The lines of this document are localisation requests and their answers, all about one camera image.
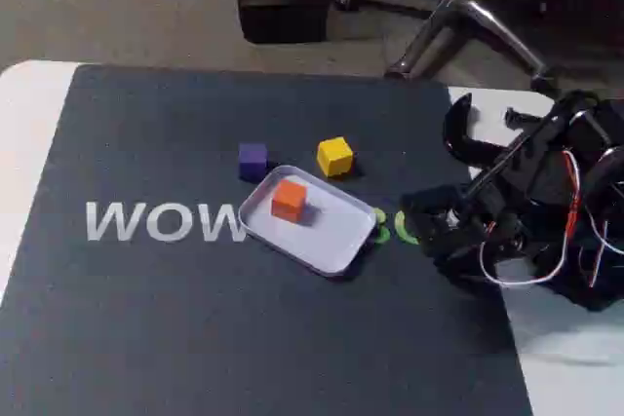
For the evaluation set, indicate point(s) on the purple block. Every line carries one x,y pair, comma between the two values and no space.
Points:
252,162

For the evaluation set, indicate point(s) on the orange block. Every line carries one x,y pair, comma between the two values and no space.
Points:
288,201

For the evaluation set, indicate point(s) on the white metal tray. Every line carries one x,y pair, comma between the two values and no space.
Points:
317,240

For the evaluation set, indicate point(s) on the dark mat with WOW print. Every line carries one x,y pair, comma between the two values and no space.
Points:
195,328

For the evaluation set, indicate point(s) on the black C-clamp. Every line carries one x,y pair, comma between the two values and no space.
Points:
460,143

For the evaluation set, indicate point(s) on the yellow block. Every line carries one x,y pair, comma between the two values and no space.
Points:
335,158

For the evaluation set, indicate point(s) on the chrome office chair base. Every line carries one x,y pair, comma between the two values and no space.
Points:
468,9

